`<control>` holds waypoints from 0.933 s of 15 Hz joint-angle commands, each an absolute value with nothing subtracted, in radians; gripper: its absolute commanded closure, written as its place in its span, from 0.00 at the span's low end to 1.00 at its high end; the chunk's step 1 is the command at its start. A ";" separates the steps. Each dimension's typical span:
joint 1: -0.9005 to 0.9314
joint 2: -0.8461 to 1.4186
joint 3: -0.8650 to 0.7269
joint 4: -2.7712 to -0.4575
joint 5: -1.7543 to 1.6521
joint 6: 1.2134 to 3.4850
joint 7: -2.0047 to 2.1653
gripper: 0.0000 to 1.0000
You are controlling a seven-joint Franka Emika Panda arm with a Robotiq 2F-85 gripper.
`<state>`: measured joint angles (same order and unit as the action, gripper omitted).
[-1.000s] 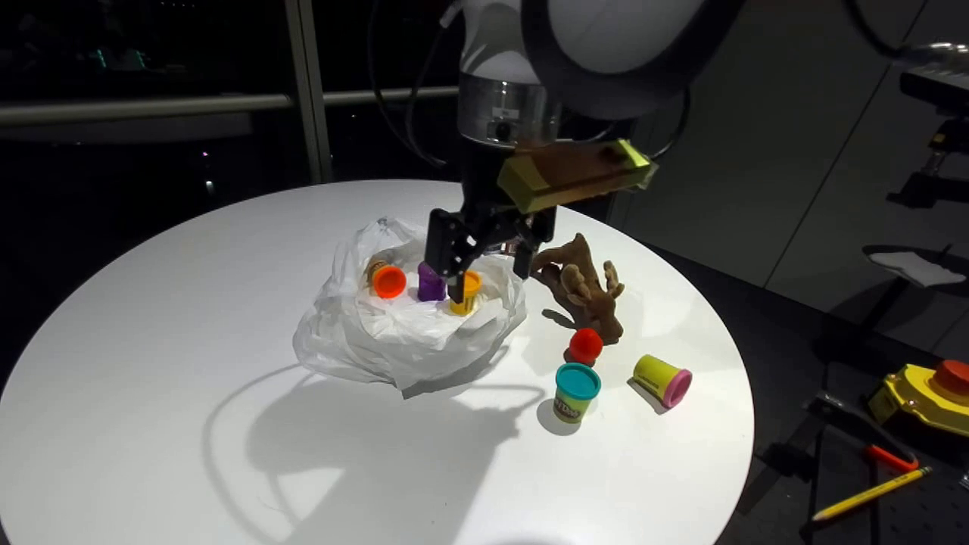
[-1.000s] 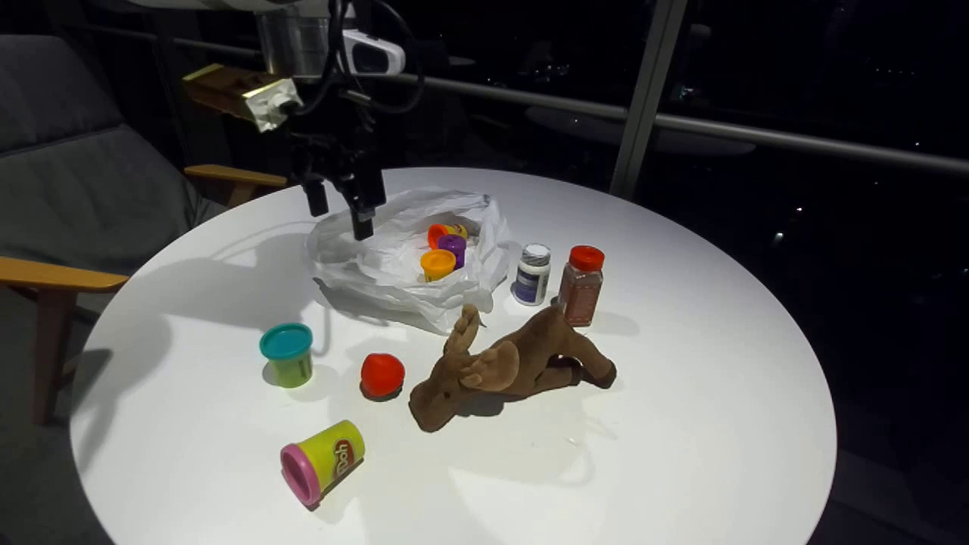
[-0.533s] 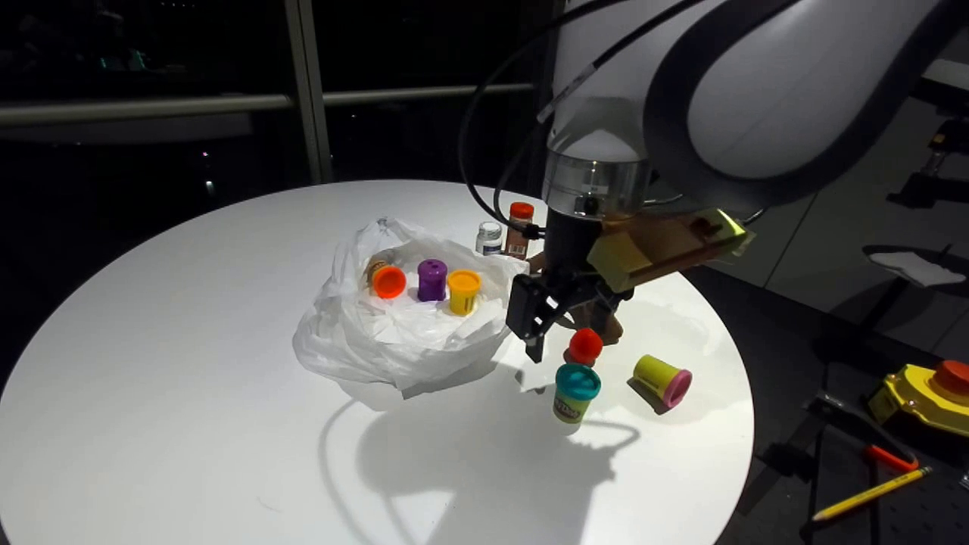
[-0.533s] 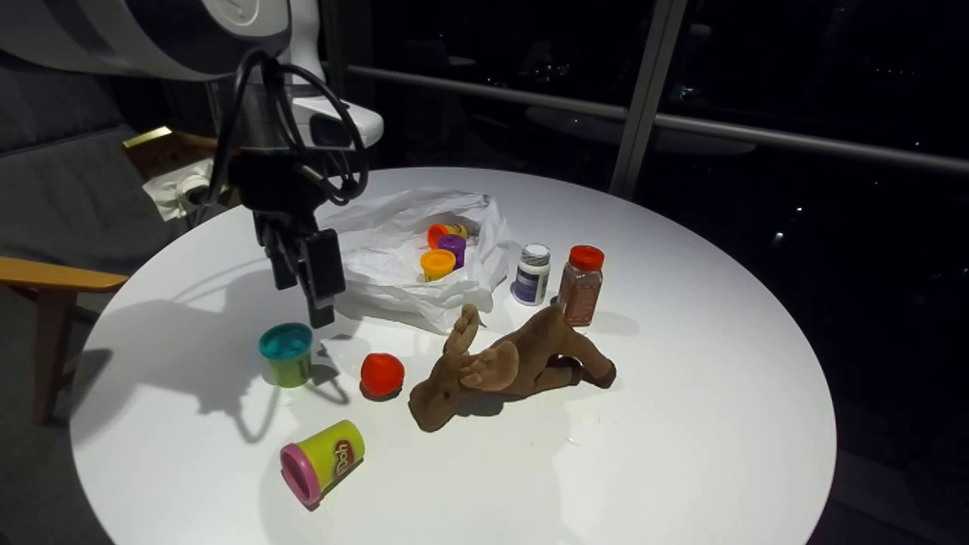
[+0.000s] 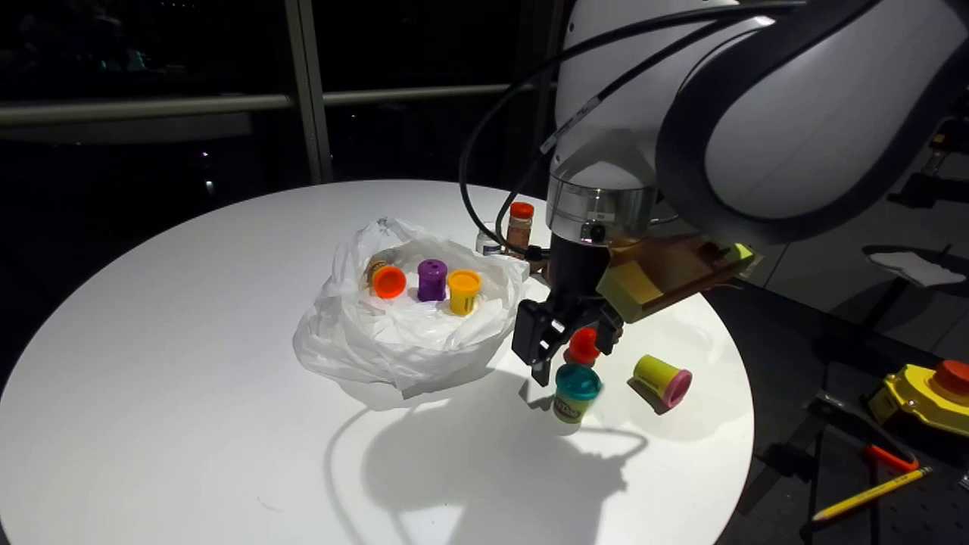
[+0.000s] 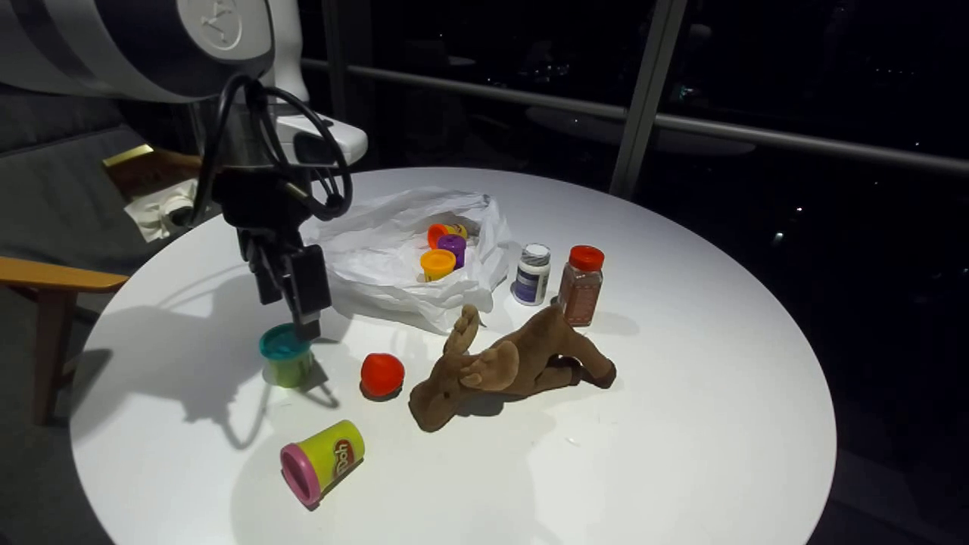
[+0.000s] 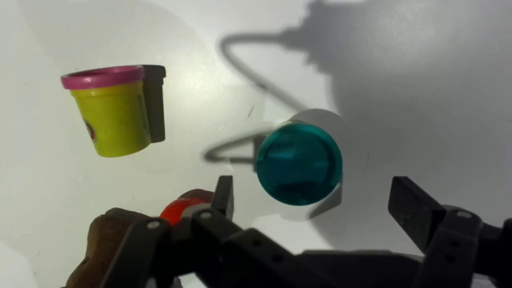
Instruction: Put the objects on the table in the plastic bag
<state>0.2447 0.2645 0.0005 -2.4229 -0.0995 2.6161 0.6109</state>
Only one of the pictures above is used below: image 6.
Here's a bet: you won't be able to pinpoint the grey horizontal window rail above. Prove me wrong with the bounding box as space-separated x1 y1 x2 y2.
301 55 969 180

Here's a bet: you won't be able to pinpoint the grey armchair wooden armrests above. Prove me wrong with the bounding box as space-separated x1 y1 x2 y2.
0 85 155 430

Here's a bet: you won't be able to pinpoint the spice jar red lid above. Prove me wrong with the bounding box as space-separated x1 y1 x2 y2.
557 241 609 331

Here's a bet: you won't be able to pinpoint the brown plush animal toy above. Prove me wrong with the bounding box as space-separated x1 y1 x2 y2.
407 298 620 436

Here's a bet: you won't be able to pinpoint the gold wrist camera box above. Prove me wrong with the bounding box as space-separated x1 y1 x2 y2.
98 142 206 246

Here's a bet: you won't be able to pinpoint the white bottle purple label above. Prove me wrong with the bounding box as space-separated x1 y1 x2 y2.
505 240 557 306

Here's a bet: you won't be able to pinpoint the small yellow tub orange lid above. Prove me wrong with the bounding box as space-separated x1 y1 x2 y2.
425 219 458 253

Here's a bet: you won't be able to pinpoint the blue toy cup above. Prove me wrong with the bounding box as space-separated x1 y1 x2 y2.
259 322 317 391

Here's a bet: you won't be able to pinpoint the white plastic bag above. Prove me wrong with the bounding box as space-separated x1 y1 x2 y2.
301 189 514 338

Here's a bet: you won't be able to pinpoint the green tub pink lid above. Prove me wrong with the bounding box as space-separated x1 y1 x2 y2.
276 418 369 516

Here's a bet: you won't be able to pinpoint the grey window post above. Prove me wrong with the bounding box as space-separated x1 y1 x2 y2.
605 0 691 201

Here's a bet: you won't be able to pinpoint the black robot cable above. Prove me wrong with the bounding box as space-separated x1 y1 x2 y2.
194 72 359 226

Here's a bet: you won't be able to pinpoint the purple play-doh tub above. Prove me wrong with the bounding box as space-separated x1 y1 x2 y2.
439 231 472 270

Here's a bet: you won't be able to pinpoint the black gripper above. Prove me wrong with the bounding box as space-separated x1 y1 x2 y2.
211 165 337 341

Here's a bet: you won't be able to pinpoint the red play-doh tub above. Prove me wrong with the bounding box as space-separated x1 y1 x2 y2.
359 351 408 405

